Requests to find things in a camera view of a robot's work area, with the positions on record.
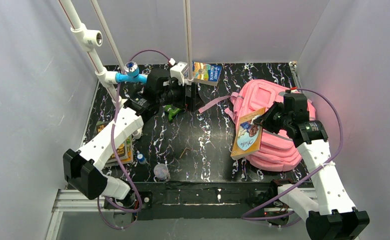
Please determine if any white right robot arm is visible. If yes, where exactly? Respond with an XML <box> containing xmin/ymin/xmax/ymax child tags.
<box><xmin>242</xmin><ymin>90</ymin><xmax>370</xmax><ymax>240</ymax></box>

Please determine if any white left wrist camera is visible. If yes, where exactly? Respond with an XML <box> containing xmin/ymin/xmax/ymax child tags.
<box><xmin>168</xmin><ymin>58</ymin><xmax>189</xmax><ymax>86</ymax></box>

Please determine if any blue Treehouse book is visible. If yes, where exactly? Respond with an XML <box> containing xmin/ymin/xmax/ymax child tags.
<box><xmin>192</xmin><ymin>61</ymin><xmax>222</xmax><ymax>87</ymax></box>

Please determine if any small blue capped bottle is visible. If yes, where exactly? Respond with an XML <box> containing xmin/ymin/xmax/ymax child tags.
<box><xmin>136</xmin><ymin>153</ymin><xmax>147</xmax><ymax>165</ymax></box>

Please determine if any white PVC pipe frame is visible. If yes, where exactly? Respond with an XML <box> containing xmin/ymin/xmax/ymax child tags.
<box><xmin>59</xmin><ymin>0</ymin><xmax>191</xmax><ymax>100</ymax></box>

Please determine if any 104-Storey Treehouse book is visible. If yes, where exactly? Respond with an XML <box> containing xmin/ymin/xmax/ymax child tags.
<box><xmin>95</xmin><ymin>121</ymin><xmax>133</xmax><ymax>166</ymax></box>

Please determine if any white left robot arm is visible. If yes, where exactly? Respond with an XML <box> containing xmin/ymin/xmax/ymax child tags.
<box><xmin>63</xmin><ymin>65</ymin><xmax>202</xmax><ymax>200</ymax></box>

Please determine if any blue plastic tap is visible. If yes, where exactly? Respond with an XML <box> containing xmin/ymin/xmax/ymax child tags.
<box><xmin>115</xmin><ymin>61</ymin><xmax>147</xmax><ymax>84</ymax></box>

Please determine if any clear plastic cup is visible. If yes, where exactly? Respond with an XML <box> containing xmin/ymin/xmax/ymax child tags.
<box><xmin>154</xmin><ymin>163</ymin><xmax>169</xmax><ymax>181</ymax></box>

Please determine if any black front mounting rail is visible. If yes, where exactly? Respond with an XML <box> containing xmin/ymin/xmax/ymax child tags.
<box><xmin>92</xmin><ymin>180</ymin><xmax>328</xmax><ymax>222</ymax></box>

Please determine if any pink student backpack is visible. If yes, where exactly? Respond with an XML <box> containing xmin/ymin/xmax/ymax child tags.
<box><xmin>199</xmin><ymin>79</ymin><xmax>302</xmax><ymax>172</ymax></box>

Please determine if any orange Othello book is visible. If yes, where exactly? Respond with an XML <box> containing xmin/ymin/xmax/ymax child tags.
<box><xmin>230</xmin><ymin>107</ymin><xmax>266</xmax><ymax>160</ymax></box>

